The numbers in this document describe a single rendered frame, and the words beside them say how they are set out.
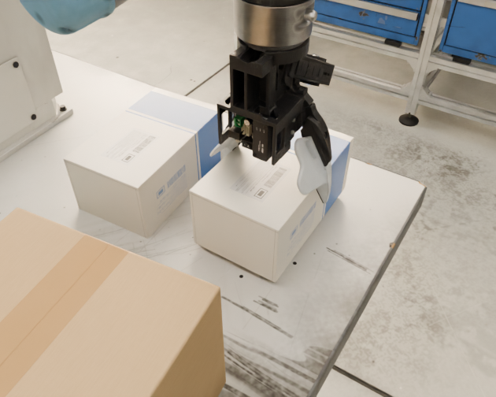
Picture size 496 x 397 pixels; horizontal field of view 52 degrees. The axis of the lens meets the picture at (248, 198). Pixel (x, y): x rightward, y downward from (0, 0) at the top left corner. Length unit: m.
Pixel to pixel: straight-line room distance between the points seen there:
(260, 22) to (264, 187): 0.20
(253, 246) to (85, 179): 0.24
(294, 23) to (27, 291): 0.32
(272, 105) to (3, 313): 0.30
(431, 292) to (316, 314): 1.00
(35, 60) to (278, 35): 0.49
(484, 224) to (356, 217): 1.15
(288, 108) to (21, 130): 0.50
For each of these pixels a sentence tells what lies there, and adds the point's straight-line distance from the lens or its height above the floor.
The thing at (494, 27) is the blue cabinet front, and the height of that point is 0.45.
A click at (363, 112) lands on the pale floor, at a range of 2.23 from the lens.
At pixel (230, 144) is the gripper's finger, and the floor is 0.81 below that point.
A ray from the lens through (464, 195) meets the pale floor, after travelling 1.92.
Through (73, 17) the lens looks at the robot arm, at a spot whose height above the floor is 1.03.
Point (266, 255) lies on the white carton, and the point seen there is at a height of 0.75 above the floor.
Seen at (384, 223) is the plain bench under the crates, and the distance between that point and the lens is 0.72.
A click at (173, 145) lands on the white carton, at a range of 0.68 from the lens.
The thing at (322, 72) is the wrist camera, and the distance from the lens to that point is 0.59.
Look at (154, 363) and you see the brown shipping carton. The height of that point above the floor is 0.86.
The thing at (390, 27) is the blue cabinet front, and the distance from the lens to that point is 2.09.
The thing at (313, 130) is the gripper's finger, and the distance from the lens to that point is 0.56.
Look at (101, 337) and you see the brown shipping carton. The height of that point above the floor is 0.86.
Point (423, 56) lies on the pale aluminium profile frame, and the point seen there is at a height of 0.29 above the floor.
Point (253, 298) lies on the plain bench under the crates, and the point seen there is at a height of 0.70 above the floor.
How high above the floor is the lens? 1.19
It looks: 43 degrees down
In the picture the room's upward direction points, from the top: straight up
